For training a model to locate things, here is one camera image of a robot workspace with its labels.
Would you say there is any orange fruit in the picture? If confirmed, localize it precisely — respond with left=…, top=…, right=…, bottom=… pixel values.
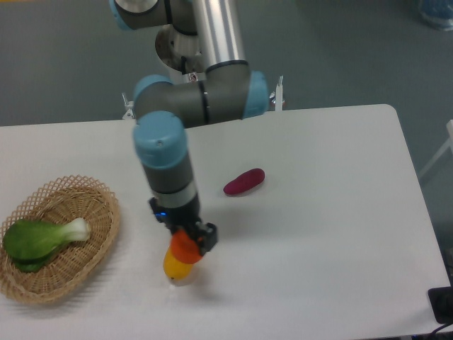
left=170, top=230, right=202, bottom=265

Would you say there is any yellow mango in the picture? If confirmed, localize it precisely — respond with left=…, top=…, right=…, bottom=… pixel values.
left=163, top=247, right=193, bottom=282

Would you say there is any blue bag in corner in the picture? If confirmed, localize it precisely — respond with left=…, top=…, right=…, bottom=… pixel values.
left=418, top=0, right=452, bottom=31

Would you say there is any black device at table edge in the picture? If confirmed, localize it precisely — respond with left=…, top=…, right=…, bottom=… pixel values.
left=428, top=286, right=452, bottom=324

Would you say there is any woven wicker basket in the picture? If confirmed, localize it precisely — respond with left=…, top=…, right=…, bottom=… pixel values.
left=1, top=175, right=120, bottom=305

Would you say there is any purple sweet potato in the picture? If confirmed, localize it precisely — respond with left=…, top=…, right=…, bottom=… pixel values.
left=223, top=168, right=265, bottom=196

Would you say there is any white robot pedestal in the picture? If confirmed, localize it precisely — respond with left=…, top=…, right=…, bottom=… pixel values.
left=122, top=24, right=285, bottom=120

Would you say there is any green bok choy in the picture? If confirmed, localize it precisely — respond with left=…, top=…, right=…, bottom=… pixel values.
left=3, top=217, right=91, bottom=273

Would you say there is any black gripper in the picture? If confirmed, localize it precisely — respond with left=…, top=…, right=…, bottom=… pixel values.
left=149, top=196, right=218, bottom=256

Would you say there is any white frame at right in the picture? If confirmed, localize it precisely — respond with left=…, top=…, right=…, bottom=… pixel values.
left=418, top=120, right=452, bottom=186

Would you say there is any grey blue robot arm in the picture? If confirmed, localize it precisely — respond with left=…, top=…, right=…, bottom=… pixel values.
left=110, top=1, right=269, bottom=255

